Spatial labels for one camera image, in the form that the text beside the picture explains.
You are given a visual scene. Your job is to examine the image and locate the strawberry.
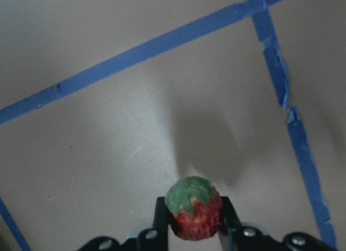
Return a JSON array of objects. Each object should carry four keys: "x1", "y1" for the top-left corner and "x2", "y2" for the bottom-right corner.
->
[{"x1": 164, "y1": 176, "x2": 223, "y2": 241}]

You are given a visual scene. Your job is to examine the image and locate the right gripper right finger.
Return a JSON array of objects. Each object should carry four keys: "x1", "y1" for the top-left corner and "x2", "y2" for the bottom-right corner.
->
[{"x1": 219, "y1": 196, "x2": 335, "y2": 250}]

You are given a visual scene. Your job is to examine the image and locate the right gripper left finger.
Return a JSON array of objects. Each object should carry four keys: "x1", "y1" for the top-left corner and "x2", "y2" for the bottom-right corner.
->
[{"x1": 79, "y1": 197, "x2": 170, "y2": 250}]

